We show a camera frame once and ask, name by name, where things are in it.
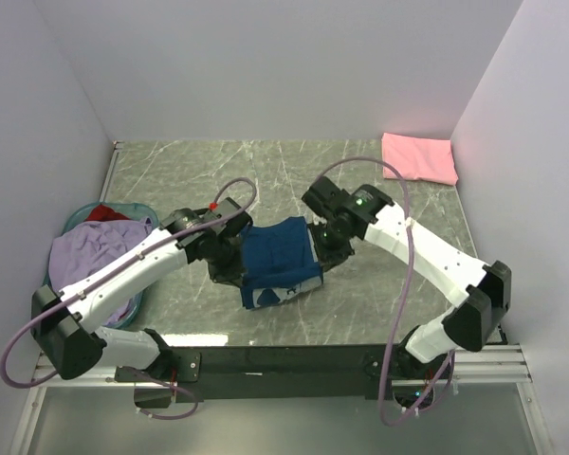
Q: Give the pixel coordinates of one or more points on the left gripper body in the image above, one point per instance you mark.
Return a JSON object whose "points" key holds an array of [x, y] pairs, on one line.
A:
{"points": [[227, 263]]}

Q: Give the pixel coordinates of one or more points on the black base beam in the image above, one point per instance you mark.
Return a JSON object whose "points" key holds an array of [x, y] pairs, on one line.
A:
{"points": [[237, 372]]}

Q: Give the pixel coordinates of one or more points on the blue t shirt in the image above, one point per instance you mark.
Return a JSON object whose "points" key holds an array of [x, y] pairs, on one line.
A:
{"points": [[279, 262]]}

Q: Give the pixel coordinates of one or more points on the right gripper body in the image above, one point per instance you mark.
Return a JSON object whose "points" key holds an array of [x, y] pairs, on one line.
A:
{"points": [[332, 245]]}

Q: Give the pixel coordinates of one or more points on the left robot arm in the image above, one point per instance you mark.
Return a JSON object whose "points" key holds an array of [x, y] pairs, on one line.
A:
{"points": [[69, 324]]}

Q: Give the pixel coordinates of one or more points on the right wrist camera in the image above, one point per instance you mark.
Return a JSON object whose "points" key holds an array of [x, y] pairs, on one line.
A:
{"points": [[328, 201]]}

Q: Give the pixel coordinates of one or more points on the folded pink t shirt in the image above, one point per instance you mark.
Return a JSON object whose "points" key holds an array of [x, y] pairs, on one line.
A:
{"points": [[420, 159]]}

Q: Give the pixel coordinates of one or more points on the lavender t shirt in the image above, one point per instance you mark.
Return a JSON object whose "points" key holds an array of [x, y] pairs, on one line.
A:
{"points": [[92, 245]]}

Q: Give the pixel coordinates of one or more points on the red t shirt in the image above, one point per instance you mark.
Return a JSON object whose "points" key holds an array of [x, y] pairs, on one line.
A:
{"points": [[103, 213]]}

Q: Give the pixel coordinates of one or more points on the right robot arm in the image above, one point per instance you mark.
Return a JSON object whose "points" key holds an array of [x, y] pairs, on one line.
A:
{"points": [[479, 293]]}

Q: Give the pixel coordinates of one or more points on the right aluminium rail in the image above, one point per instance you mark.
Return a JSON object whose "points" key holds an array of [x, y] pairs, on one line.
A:
{"points": [[489, 407]]}

